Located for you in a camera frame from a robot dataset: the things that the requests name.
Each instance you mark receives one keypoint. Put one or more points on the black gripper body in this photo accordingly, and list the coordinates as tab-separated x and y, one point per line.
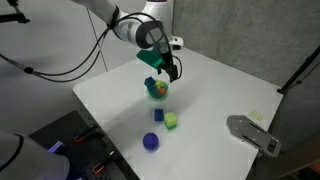
167	60

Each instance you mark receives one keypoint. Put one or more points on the large blue block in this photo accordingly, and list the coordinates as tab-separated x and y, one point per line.
150	82

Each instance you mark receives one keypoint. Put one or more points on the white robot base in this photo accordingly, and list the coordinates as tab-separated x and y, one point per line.
30	160

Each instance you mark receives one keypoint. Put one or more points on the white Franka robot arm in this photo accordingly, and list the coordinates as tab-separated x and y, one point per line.
133	30

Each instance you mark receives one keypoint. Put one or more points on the yellow block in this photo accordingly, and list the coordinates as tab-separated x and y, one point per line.
159	84

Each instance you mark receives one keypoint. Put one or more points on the orange block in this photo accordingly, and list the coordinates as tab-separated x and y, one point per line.
161	90

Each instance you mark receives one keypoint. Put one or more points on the green bowl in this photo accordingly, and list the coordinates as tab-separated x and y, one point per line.
158	95

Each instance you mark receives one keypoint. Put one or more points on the small blue block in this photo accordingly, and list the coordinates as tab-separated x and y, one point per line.
158	114

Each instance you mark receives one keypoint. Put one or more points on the lime green block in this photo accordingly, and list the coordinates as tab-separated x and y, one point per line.
170	120

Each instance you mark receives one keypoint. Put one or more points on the purple ball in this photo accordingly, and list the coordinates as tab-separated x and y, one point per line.
150	141

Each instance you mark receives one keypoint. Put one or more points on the yellow-green sticky note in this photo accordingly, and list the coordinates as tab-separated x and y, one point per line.
256	115

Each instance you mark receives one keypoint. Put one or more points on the black orange-tipped clamp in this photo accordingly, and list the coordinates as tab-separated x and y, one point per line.
85	134
103	163

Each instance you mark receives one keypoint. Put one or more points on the black tripod pole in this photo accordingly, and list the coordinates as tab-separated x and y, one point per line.
300	71

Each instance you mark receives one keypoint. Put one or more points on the grey metal bracket plate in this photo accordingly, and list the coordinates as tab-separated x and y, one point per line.
250	132

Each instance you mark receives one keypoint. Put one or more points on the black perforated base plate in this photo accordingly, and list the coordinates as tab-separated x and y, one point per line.
83	150

